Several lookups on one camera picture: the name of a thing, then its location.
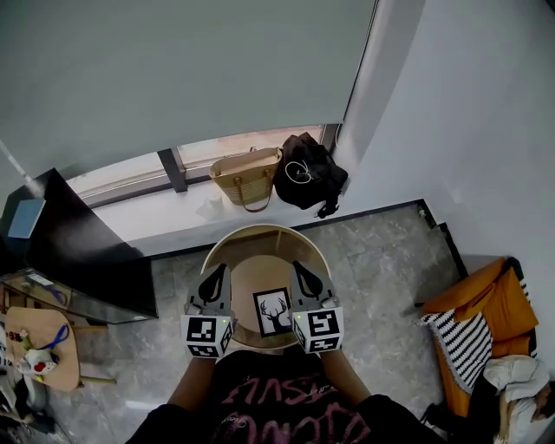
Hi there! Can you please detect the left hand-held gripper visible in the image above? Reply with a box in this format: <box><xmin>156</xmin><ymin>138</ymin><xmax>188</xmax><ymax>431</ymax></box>
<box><xmin>180</xmin><ymin>262</ymin><xmax>238</xmax><ymax>361</ymax></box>

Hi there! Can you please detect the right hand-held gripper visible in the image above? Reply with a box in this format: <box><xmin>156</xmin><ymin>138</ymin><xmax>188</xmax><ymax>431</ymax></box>
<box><xmin>289</xmin><ymin>259</ymin><xmax>345</xmax><ymax>355</ymax></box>

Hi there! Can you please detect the framed deer antler picture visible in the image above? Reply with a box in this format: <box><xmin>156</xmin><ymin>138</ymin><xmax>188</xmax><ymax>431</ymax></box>
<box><xmin>252</xmin><ymin>286</ymin><xmax>294</xmax><ymax>337</ymax></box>

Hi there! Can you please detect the person's right forearm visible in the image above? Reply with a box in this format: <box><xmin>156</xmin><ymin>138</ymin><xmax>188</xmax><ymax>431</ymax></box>
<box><xmin>318</xmin><ymin>349</ymin><xmax>374</xmax><ymax>404</ymax></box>

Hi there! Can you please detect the person's left forearm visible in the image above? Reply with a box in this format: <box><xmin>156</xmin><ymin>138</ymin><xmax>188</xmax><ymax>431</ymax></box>
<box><xmin>166</xmin><ymin>355</ymin><xmax>218</xmax><ymax>411</ymax></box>

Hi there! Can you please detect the round glass wooden table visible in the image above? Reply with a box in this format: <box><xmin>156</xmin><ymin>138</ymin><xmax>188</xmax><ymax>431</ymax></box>
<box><xmin>200</xmin><ymin>223</ymin><xmax>334</xmax><ymax>353</ymax></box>

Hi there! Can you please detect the crumpled white tissue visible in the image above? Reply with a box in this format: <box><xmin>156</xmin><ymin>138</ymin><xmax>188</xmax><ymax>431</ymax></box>
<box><xmin>194</xmin><ymin>194</ymin><xmax>225</xmax><ymax>220</ymax></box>

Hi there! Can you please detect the black fabric bag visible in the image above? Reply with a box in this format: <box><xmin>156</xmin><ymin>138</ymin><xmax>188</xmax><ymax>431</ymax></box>
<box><xmin>272</xmin><ymin>132</ymin><xmax>349</xmax><ymax>219</ymax></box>

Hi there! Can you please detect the person's black printed shirt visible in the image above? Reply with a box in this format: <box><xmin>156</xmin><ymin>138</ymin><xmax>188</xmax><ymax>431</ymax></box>
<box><xmin>125</xmin><ymin>349</ymin><xmax>447</xmax><ymax>444</ymax></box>

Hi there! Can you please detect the woven straw handbag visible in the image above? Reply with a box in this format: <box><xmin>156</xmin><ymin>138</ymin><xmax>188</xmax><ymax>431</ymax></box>
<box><xmin>208</xmin><ymin>146</ymin><xmax>284</xmax><ymax>213</ymax></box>

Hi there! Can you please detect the black cabinet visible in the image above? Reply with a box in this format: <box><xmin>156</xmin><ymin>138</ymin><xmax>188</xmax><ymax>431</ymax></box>
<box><xmin>0</xmin><ymin>167</ymin><xmax>160</xmax><ymax>320</ymax></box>

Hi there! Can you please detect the black white striped blanket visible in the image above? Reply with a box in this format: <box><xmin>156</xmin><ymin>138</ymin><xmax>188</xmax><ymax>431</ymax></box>
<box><xmin>418</xmin><ymin>310</ymin><xmax>494</xmax><ymax>395</ymax></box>

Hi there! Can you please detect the small wooden side table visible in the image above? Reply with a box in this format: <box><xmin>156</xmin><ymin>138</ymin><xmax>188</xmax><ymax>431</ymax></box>
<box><xmin>3</xmin><ymin>305</ymin><xmax>118</xmax><ymax>394</ymax></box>

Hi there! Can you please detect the white plush toy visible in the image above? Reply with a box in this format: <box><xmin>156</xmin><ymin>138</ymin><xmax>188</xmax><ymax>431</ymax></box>
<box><xmin>23</xmin><ymin>349</ymin><xmax>60</xmax><ymax>376</ymax></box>

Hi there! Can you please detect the orange sofa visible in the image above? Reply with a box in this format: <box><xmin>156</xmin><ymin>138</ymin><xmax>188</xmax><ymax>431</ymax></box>
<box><xmin>422</xmin><ymin>256</ymin><xmax>541</xmax><ymax>418</ymax></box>

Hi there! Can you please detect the grey roller blind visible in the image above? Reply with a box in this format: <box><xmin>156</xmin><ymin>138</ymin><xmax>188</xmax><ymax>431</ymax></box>
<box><xmin>0</xmin><ymin>0</ymin><xmax>378</xmax><ymax>174</ymax></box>

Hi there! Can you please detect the white coiled cable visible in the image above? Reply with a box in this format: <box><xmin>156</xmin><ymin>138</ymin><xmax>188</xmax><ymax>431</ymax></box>
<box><xmin>284</xmin><ymin>160</ymin><xmax>313</xmax><ymax>184</ymax></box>

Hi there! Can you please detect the blue lanyard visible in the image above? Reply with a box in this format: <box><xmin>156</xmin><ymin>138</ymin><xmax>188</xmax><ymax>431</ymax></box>
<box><xmin>36</xmin><ymin>323</ymin><xmax>70</xmax><ymax>351</ymax></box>

